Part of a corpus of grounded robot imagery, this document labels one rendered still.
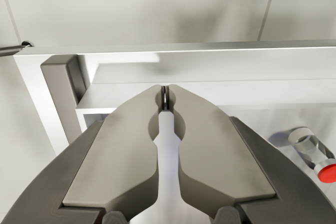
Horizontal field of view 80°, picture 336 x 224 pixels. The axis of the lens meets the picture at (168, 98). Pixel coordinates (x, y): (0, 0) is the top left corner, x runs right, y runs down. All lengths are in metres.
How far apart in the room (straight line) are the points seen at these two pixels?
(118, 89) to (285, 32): 1.13
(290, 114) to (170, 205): 0.17
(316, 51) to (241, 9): 0.92
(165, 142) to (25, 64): 0.13
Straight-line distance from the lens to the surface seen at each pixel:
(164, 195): 0.27
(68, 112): 0.17
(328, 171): 0.20
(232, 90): 0.16
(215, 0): 1.06
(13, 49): 1.20
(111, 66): 0.16
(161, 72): 0.16
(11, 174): 1.98
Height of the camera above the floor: 1.03
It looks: 58 degrees down
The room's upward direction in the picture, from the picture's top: 176 degrees clockwise
